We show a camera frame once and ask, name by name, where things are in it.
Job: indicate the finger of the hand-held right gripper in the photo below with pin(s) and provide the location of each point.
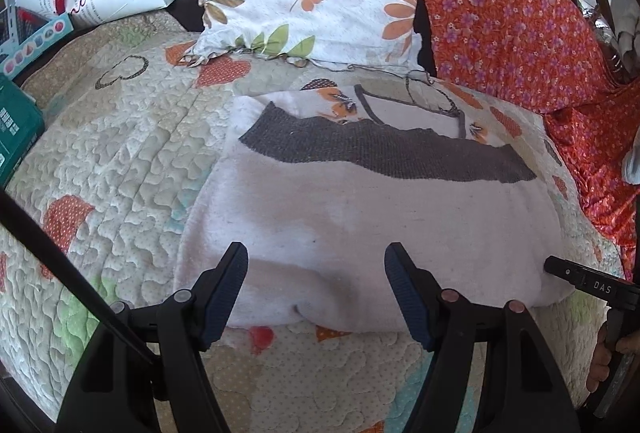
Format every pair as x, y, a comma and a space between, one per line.
562, 270

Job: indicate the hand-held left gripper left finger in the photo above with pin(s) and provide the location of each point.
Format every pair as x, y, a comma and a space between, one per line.
225, 295

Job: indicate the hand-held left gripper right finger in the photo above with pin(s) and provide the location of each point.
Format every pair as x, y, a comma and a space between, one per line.
407, 300

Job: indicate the white sweater with grey trim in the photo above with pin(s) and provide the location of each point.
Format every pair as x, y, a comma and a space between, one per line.
375, 213

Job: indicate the person's right hand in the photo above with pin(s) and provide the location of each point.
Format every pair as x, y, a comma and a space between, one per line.
597, 358

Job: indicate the patchwork quilt with orange hearts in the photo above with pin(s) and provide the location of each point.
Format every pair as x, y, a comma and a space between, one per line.
125, 153

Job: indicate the orange floral pillow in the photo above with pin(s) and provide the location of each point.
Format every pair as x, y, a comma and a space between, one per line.
500, 23

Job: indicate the dark cloth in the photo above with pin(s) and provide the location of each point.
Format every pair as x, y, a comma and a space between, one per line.
426, 33

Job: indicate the green cardboard box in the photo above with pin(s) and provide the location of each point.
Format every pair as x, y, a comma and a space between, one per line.
15, 128

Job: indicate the light blue box with shapes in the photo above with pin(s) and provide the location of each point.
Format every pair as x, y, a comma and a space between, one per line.
40, 44

